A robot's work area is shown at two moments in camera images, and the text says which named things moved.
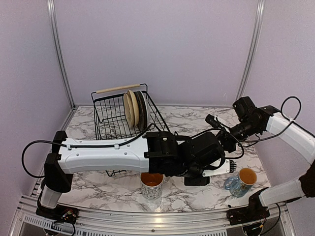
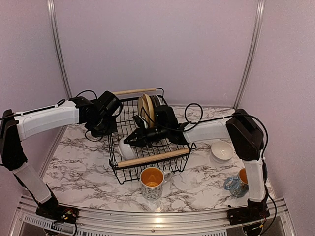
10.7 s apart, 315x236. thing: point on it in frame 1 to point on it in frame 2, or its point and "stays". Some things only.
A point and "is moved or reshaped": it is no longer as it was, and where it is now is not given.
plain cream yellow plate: (134, 107) to (148, 108)
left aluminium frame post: (51, 16) stays
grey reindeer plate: (143, 111) to (153, 103)
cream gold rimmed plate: (128, 110) to (141, 112)
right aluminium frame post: (261, 6) stays
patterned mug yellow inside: (151, 185) stays
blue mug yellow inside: (239, 186) stays
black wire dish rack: (110, 123) is moved or reshaped
